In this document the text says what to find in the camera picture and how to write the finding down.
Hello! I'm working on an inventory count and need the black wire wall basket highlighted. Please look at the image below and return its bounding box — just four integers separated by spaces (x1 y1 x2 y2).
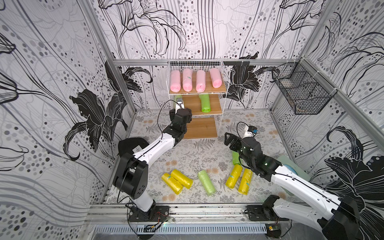
272 63 335 115

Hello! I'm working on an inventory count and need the white wire wooden shelf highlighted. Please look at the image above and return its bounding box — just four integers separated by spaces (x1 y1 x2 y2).
166 60 229 139

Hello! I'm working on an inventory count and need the white slotted cable duct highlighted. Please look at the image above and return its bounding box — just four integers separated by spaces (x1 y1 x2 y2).
94 223 267 235

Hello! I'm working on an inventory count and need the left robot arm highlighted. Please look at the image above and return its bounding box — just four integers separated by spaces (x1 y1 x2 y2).
113 108 192 213

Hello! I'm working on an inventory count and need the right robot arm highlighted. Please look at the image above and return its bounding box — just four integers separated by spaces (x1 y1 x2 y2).
225 130 360 240

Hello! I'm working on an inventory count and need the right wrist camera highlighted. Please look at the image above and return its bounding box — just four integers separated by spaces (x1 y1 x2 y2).
243 125 258 138

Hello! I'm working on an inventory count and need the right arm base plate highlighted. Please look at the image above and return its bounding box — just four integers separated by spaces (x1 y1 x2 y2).
244 205 289 223

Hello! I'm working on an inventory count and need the pink trash bag roll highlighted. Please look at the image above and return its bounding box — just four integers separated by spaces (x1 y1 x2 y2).
196 70 206 93
209 68 223 89
183 68 193 92
170 70 182 93

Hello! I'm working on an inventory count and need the green trash bag roll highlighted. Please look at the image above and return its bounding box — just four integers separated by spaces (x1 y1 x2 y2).
199 94 211 113
174 95 184 104
232 151 241 166
198 170 216 196

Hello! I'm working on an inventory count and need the green tissue box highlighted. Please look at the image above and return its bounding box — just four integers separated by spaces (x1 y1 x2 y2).
277 155 311 181

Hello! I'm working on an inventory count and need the yellow trash bag roll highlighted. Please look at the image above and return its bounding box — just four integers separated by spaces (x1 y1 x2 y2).
171 169 194 189
226 164 243 189
162 173 183 195
238 169 253 195

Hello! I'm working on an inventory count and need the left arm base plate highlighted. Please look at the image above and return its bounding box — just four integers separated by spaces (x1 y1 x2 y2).
128 206 170 223

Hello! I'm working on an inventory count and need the black baseball cap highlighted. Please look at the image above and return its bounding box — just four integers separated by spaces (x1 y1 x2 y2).
118 138 149 157

